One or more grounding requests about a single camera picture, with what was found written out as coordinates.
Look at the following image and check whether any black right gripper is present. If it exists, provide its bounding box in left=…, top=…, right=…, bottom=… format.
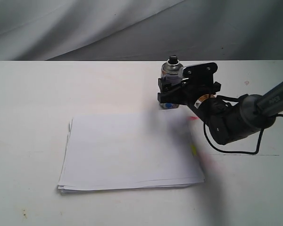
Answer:
left=157, top=73, right=221, bottom=113

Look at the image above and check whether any silver spray can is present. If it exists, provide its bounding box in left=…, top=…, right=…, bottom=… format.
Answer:
left=158, top=55, right=185, bottom=111

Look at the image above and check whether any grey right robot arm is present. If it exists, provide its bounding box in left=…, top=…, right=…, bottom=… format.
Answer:
left=158, top=73, right=283, bottom=145

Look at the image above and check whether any white paper stack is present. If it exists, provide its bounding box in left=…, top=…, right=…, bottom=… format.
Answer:
left=58, top=110, right=205, bottom=193

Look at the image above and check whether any grey fabric backdrop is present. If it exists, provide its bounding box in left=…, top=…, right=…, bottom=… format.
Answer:
left=0, top=0, right=283, bottom=61

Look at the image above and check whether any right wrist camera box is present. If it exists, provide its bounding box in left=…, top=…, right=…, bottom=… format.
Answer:
left=179, top=62, right=218, bottom=82

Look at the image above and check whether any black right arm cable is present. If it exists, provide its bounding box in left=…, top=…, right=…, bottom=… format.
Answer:
left=203, top=95, right=283, bottom=156

